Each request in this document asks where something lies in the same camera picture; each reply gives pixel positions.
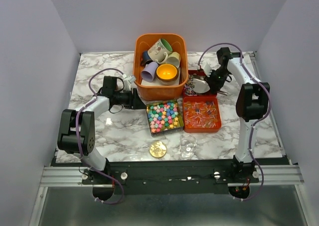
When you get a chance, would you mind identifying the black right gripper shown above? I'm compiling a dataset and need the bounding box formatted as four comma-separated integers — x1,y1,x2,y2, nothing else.
202,68,229,95

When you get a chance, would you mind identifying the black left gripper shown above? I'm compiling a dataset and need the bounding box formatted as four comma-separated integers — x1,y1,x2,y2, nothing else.
113,88,147,110

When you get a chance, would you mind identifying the steel candy scoop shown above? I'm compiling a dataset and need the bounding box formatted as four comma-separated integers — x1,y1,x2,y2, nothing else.
192,75,228,96

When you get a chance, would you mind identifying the gold tin of star candies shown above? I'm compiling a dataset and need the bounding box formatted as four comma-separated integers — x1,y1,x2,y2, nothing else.
146,99,184,137

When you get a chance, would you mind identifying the gold round jar lid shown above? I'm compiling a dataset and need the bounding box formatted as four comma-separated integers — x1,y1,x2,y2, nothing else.
149,141,167,158

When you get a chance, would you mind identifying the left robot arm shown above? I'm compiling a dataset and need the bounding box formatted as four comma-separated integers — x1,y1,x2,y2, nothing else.
57,76,146,184

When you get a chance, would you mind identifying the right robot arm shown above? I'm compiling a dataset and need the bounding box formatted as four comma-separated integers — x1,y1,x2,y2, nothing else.
201,47,271,182

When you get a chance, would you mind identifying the red tray of swirl lollipops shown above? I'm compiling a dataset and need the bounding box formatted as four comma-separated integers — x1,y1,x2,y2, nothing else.
182,70,217,97

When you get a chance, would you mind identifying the lavender plastic cup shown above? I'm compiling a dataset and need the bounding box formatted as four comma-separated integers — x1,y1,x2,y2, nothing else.
141,62,159,82

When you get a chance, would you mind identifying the orange tray of clear lollipops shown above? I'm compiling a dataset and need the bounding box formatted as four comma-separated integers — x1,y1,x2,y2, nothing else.
182,95,222,133

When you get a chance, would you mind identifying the yellow bowl with dark rim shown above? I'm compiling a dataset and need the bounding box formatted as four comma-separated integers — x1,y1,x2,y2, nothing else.
156,64,179,82

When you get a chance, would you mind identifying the dark blue mug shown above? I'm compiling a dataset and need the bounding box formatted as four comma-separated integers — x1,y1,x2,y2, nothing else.
141,51,153,66

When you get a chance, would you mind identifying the pale yellow mug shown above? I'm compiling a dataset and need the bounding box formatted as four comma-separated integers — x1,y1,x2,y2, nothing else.
165,52,181,68

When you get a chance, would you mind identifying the orange plastic bin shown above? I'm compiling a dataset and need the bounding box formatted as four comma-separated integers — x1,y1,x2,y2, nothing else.
133,33,188,101

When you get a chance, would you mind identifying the white floral mug green inside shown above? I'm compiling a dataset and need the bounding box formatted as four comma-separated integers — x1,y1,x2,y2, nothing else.
148,38,173,64

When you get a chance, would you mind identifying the clear glass jar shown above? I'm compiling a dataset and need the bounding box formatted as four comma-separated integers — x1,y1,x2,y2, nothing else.
179,135,197,159

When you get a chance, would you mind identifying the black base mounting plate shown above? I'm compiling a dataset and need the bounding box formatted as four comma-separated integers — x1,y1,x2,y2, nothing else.
82,159,259,195

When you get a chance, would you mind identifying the aluminium frame rail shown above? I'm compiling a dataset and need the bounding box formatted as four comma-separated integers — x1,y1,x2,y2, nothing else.
30,159,310,226

